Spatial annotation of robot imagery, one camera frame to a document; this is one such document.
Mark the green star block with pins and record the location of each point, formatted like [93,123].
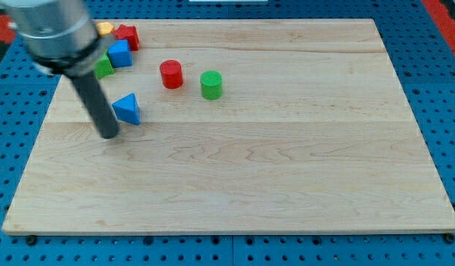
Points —
[103,67]

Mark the blue triangle block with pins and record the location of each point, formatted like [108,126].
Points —
[127,109]

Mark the wooden board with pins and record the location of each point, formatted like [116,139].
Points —
[312,135]

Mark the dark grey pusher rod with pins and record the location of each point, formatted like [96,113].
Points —
[92,95]

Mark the yellow block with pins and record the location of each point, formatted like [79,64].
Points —
[104,28]

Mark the red cylinder block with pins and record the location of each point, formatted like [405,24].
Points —
[171,74]

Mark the red star block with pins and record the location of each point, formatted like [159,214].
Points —
[129,33]

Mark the green cylinder block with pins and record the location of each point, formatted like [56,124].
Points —
[211,85]

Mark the blue cube block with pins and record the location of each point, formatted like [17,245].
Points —
[119,54]

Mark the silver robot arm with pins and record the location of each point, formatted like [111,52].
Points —
[62,39]

